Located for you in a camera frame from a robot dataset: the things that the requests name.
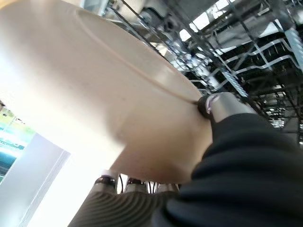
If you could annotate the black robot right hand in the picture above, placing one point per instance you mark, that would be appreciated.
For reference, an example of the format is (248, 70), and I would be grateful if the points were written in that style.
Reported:
(236, 177)

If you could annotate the beige ceramic bowl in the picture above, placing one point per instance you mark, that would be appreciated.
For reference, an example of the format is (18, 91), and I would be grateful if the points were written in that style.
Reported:
(82, 82)

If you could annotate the white glossy cabinet door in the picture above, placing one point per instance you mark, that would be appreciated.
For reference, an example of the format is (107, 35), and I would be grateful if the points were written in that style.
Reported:
(30, 189)

